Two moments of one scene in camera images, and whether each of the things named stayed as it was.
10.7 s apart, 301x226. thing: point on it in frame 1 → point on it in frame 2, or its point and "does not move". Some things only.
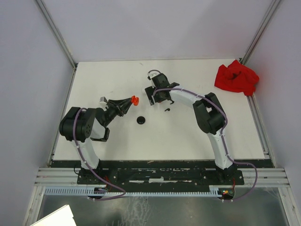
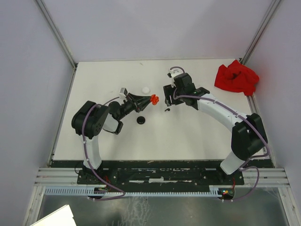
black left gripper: [124, 104] → [141, 106]
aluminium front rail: [57, 177] does not move
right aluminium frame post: [259, 31] does not move
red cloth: [237, 77] does not move
